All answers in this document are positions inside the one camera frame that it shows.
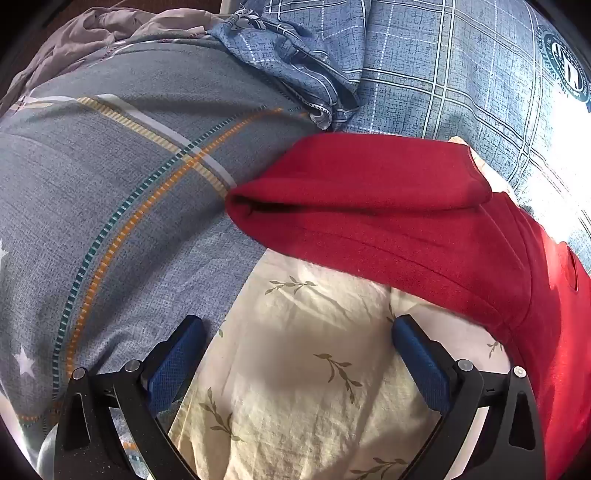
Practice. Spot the blue plaid quilt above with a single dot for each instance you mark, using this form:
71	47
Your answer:
438	69

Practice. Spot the grey plaid star duvet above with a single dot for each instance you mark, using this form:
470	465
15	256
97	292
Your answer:
92	184

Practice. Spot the red fleece garment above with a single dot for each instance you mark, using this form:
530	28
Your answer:
369	207

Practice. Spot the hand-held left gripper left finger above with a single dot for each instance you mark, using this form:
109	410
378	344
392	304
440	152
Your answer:
178	360

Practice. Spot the grey-brown crumpled cloth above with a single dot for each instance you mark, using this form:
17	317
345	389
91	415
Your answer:
92	32

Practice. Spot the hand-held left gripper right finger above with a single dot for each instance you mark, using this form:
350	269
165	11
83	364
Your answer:
422	369

